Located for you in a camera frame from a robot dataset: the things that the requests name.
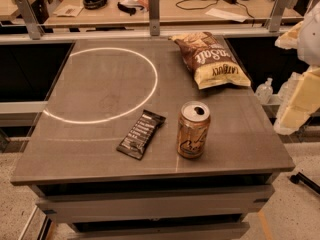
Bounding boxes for white paper sheet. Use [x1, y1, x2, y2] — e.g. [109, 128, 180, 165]
[206, 8, 247, 23]

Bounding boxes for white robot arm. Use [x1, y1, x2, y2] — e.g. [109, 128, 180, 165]
[274, 2, 320, 135]

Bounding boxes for black caster leg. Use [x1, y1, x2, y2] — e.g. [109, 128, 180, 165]
[289, 172, 320, 194]

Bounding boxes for grey metal bracket right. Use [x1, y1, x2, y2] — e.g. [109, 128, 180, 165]
[266, 0, 289, 32]

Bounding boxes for brown chip bag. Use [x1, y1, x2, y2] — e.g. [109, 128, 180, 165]
[171, 32, 251, 89]

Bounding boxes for clear sanitizer bottle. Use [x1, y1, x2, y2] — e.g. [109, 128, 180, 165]
[255, 78, 273, 104]
[278, 72, 300, 101]

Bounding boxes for grey metal bracket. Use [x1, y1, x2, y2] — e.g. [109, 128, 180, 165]
[14, 0, 43, 40]
[266, 0, 289, 32]
[148, 0, 160, 36]

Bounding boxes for grey upper drawer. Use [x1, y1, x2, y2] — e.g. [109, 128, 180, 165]
[37, 185, 274, 223]

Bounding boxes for small paper card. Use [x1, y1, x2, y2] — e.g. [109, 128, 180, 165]
[54, 5, 83, 17]

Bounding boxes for grey metal bracket middle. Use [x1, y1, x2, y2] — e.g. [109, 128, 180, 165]
[148, 0, 160, 36]

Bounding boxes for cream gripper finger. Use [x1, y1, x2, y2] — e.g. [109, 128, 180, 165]
[275, 22, 303, 50]
[274, 67, 320, 135]

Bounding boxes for black snack bar wrapper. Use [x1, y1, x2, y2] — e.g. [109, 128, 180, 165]
[116, 110, 166, 160]

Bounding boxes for orange soda can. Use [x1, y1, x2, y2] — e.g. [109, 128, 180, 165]
[177, 101, 211, 159]

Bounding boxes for grey metal bracket left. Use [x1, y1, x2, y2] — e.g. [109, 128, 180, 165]
[14, 0, 43, 40]

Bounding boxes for black sunglasses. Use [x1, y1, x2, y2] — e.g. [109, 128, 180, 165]
[117, 2, 147, 16]

